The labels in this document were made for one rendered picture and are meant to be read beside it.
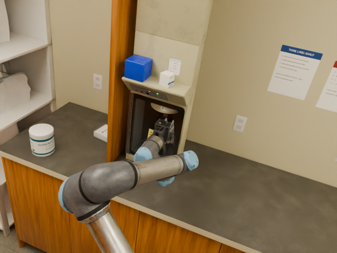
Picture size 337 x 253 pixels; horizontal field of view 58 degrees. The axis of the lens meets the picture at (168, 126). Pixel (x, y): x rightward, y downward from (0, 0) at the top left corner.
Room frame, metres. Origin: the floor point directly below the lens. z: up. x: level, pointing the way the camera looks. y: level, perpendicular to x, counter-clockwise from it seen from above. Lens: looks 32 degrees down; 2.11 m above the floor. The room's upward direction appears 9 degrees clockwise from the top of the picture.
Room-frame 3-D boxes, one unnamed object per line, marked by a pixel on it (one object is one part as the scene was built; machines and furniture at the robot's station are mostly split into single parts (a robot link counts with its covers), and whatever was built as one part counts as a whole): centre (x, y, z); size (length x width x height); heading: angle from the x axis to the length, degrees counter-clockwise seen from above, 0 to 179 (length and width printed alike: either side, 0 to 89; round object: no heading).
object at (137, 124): (1.40, 0.08, 1.19); 0.30 x 0.01 x 0.40; 73
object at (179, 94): (1.35, 0.09, 1.46); 0.32 x 0.11 x 0.10; 74
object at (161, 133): (1.16, 0.03, 1.34); 0.12 x 0.08 x 0.09; 164
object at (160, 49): (1.53, 0.04, 1.33); 0.32 x 0.25 x 0.77; 74
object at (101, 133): (1.65, 0.38, 0.96); 0.16 x 0.12 x 0.04; 65
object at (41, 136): (1.41, 0.71, 1.02); 0.13 x 0.13 x 0.15
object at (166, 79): (1.34, 0.04, 1.54); 0.05 x 0.05 x 0.06; 60
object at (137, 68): (1.38, 0.19, 1.56); 0.10 x 0.10 x 0.09; 74
